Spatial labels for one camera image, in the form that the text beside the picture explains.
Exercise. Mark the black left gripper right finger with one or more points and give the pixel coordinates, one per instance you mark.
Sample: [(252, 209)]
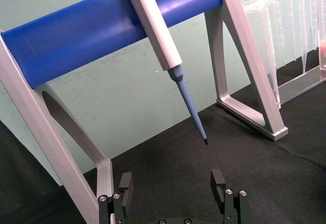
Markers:
[(217, 182)]

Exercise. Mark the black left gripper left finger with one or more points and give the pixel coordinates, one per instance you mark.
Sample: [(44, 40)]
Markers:
[(126, 183)]

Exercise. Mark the black table cloth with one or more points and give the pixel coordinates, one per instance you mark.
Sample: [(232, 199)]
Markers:
[(178, 152)]

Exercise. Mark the grey stand with blue bar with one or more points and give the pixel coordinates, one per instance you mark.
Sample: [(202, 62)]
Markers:
[(76, 43)]

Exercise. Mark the white pipette with blue tip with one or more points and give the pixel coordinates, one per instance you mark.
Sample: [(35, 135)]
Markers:
[(158, 30)]

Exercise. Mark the clear plastic rack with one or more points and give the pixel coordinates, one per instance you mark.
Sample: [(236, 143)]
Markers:
[(293, 30)]

